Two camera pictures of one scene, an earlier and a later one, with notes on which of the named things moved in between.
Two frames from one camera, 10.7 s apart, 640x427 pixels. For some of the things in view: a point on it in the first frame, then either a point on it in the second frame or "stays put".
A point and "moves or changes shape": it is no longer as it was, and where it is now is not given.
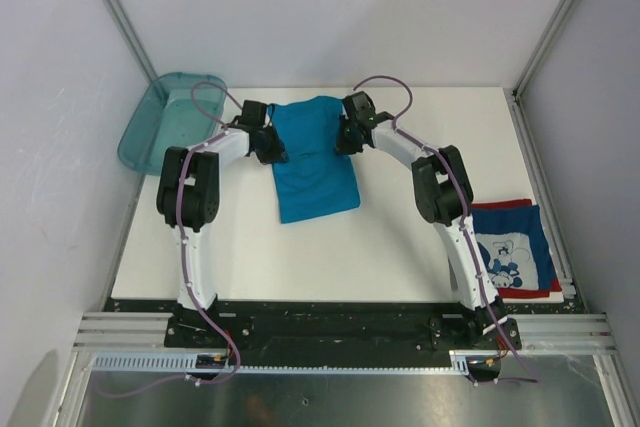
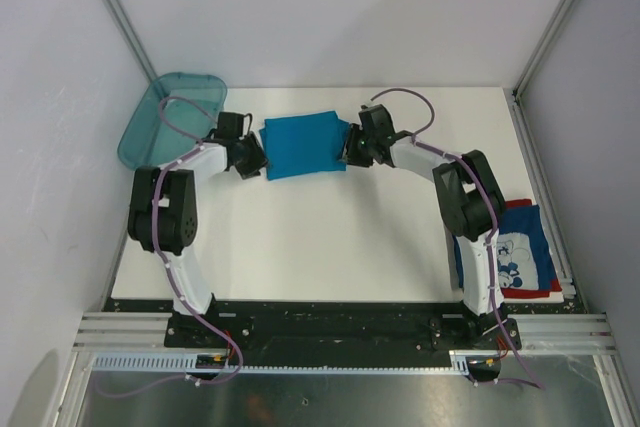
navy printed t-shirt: (513, 247) stays put
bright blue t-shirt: (315, 179) moves or changes shape
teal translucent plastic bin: (167, 117) stays put
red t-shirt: (517, 293) stays put
